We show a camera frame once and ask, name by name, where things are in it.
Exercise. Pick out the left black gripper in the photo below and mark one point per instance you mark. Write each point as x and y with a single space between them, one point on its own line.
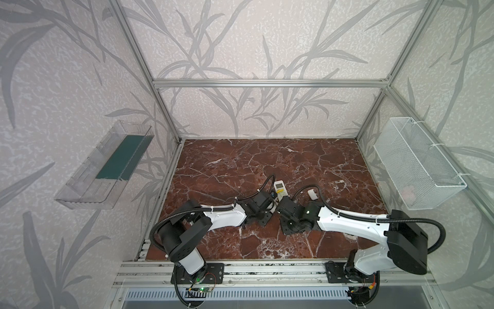
264 208

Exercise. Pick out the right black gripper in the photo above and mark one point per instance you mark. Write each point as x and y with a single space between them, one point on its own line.
285 210

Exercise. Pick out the white battery cover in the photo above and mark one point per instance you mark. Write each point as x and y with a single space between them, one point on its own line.
312 194

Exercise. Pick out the white remote control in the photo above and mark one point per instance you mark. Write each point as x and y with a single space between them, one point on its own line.
280 189

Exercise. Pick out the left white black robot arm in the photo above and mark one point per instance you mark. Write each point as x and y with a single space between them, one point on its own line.
179 234

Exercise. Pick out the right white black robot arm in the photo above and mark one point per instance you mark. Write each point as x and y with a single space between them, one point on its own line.
401 241

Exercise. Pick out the aluminium mounting rail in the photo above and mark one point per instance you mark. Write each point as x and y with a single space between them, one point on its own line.
255 273

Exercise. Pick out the white wire mesh basket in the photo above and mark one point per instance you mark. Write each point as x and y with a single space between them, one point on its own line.
422 175

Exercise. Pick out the aluminium frame crossbar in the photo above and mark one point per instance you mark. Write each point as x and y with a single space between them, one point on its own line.
269 83

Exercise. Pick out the clear plastic wall bin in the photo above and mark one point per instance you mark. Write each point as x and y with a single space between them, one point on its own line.
101 179

